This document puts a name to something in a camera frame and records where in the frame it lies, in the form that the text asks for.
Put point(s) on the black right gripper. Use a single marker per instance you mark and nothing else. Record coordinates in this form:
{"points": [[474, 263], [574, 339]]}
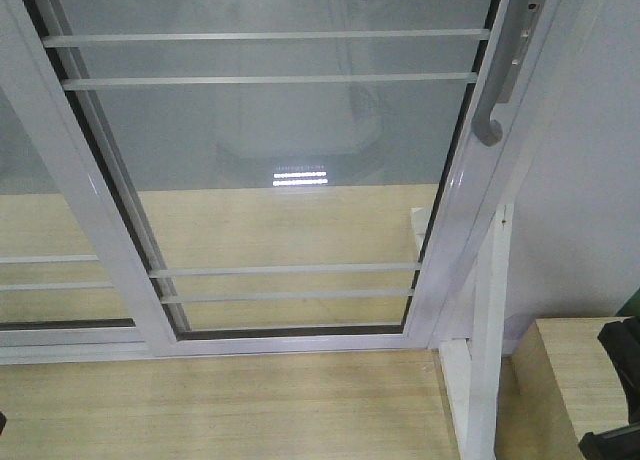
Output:
{"points": [[620, 340]]}

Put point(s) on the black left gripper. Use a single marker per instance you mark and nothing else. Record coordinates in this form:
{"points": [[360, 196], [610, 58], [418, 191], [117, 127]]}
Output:
{"points": [[3, 421]]}

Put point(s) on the grey curved door handle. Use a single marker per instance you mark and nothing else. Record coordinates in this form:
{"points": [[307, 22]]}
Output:
{"points": [[489, 131]]}

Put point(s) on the white framed sliding glass door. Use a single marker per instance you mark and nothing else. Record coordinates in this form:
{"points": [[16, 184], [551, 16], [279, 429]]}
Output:
{"points": [[120, 97]]}

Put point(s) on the green cloth bag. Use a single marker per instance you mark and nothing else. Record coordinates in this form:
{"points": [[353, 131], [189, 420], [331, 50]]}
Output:
{"points": [[631, 306]]}

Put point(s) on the light wooden box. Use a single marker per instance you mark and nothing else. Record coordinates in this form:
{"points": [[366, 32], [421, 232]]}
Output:
{"points": [[568, 384]]}

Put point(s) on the fixed glass panel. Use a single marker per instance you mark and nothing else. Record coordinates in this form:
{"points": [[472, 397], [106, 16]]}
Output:
{"points": [[58, 303]]}

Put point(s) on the white fixed door frame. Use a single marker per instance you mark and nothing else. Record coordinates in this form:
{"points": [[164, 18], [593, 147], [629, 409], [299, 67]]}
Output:
{"points": [[463, 283]]}

